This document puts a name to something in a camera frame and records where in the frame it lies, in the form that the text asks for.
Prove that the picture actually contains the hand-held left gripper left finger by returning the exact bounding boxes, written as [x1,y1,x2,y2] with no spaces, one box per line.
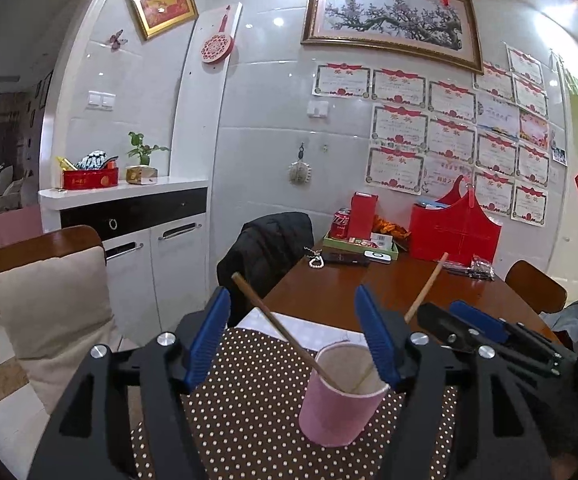
[29,287,232,480]

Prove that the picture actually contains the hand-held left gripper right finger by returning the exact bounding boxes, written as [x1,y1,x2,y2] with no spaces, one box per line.
[354,284,552,480]

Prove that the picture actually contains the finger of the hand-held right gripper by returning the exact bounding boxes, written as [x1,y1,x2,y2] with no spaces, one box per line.
[415,302,562,378]
[449,300,577,366]

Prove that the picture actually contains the wooden chopstick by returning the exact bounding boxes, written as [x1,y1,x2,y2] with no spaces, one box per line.
[231,272,345,393]
[351,252,450,393]

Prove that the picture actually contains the pink cup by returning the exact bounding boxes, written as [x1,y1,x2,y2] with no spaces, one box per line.
[298,342,390,448]

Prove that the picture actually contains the black plastic packet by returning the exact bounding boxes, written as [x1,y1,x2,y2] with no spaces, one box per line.
[469,255,495,281]

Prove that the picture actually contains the bare wooden chair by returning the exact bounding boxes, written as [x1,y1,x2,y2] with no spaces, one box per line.
[504,260,568,317]

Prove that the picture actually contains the white sideboard cabinet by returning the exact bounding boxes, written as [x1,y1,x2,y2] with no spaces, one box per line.
[38,176,210,341]

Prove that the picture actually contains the white table liner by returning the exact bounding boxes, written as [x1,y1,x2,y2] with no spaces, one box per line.
[236,306,370,351]

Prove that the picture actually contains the brown polka dot table mat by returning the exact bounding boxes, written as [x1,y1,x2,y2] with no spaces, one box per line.
[129,327,462,480]

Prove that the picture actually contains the black phone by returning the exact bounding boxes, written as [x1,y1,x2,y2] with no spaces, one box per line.
[323,251,370,266]

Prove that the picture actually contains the red felt bag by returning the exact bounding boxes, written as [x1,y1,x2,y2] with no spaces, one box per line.
[409,175,501,267]

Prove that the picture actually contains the blue grey clothes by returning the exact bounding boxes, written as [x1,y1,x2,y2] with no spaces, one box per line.
[539,300,578,346]

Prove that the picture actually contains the green tray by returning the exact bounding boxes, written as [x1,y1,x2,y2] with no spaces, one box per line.
[323,234,400,261]

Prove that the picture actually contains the black jacket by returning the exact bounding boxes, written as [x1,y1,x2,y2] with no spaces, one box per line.
[217,211,315,328]

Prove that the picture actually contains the orange snack bag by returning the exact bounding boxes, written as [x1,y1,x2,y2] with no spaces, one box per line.
[373,214,412,251]

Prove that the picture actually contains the red soda can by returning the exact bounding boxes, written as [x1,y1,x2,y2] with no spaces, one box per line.
[330,208,352,241]

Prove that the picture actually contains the tall red box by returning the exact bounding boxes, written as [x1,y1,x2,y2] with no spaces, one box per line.
[348,192,379,241]

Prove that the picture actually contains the chair with beige cushion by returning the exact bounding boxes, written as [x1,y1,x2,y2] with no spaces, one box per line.
[0,247,134,416]

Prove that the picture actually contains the potted green plant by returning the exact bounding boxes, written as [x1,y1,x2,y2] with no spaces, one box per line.
[125,131,171,184]

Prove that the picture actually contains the red gift box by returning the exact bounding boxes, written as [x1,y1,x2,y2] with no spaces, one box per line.
[62,167,120,191]

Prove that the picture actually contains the black white patterned packet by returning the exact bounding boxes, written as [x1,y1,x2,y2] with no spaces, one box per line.
[76,149,118,170]

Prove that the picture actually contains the pink blanket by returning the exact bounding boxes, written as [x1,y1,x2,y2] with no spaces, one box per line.
[0,205,44,248]

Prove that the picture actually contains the grey sofa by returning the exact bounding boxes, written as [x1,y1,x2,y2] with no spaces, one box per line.
[0,165,37,216]

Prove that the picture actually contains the round red hanging ornament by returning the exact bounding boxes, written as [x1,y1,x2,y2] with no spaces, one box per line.
[200,5,235,65]

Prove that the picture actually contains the framed plum blossom painting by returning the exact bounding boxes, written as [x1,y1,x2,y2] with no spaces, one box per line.
[300,0,485,75]

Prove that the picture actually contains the grey hanging wall ornament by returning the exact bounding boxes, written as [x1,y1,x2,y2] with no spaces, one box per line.
[287,142,314,186]

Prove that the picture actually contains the wall of award certificates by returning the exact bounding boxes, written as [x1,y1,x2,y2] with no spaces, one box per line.
[311,44,552,228]

